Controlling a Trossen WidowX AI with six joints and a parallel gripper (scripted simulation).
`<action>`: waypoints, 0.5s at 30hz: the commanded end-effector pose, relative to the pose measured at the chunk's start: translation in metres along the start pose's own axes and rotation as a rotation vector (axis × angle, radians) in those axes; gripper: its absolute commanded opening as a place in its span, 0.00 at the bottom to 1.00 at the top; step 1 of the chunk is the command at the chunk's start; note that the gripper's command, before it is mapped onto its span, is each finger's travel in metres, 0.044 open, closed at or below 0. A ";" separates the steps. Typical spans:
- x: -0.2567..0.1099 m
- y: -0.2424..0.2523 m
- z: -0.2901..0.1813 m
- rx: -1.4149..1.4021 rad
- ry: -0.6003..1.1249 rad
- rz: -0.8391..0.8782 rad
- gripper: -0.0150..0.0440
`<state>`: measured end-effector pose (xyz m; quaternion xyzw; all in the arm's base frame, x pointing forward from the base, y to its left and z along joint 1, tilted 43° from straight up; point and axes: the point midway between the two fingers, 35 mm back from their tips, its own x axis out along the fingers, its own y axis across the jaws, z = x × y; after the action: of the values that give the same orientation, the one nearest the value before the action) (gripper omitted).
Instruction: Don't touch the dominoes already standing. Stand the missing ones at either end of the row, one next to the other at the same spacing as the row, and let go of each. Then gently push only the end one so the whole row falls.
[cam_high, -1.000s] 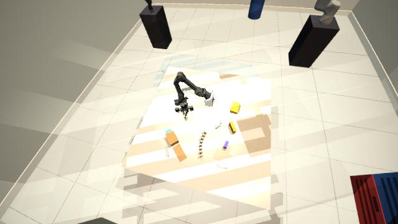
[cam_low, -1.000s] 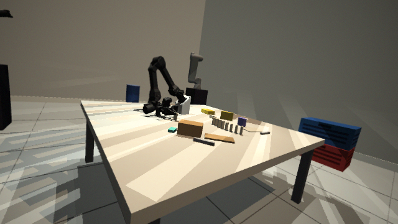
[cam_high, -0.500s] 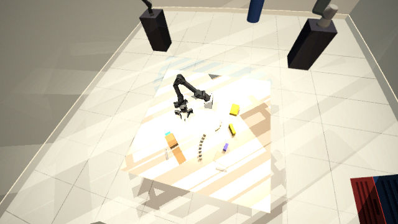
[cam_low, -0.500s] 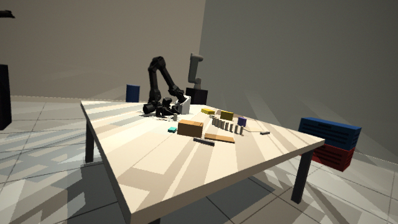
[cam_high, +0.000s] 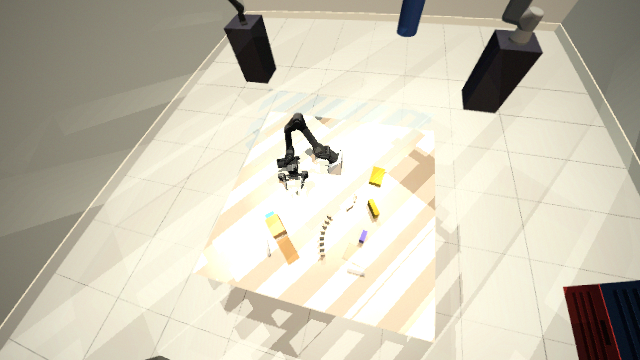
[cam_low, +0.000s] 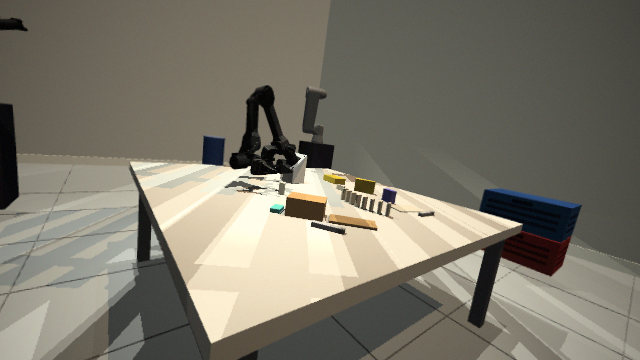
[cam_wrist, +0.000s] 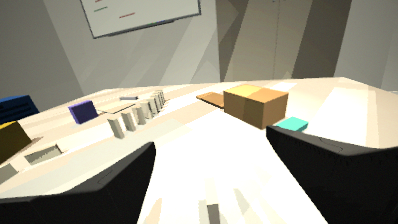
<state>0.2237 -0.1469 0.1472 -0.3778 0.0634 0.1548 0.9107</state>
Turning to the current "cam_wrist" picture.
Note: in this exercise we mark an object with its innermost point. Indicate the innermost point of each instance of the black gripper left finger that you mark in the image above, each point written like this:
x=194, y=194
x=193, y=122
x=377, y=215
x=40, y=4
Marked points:
x=113, y=196

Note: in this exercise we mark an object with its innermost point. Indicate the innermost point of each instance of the small teal flat block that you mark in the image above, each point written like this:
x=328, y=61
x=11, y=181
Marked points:
x=294, y=124

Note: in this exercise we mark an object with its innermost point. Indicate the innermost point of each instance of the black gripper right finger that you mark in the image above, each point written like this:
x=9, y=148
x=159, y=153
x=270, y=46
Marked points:
x=347, y=183

